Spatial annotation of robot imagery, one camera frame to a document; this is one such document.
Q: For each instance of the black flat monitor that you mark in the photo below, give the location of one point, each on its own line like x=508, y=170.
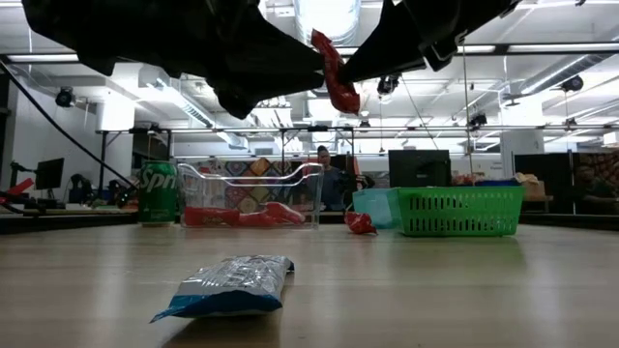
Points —
x=420, y=169

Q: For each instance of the green plastic basket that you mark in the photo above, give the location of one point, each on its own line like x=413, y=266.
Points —
x=483, y=193

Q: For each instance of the white pillar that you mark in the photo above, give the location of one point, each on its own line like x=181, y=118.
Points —
x=522, y=150

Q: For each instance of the black partition wall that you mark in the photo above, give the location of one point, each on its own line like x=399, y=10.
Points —
x=556, y=183

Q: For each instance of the red object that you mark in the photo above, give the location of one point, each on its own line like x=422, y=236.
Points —
x=17, y=187

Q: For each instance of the clear plastic bin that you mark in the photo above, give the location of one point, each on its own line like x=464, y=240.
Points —
x=309, y=193

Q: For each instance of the green Sprite can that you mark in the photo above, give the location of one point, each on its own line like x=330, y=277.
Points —
x=157, y=193

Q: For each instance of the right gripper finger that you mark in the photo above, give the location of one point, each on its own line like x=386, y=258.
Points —
x=387, y=48

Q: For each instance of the silver ventilation duct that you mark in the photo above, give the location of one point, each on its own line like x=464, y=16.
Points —
x=333, y=12

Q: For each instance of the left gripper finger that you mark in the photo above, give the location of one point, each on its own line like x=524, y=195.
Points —
x=285, y=67

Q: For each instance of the black ceiling camera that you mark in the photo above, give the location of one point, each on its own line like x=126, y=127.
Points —
x=572, y=83
x=388, y=84
x=65, y=96

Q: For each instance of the black computer monitor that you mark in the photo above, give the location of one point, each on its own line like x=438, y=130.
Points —
x=49, y=173

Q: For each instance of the blue white candy bar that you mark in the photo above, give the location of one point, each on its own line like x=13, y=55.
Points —
x=227, y=290

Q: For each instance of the person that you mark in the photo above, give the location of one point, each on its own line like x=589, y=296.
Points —
x=333, y=188
x=597, y=193

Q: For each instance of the teal plastic bin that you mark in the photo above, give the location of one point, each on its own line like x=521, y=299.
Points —
x=372, y=208

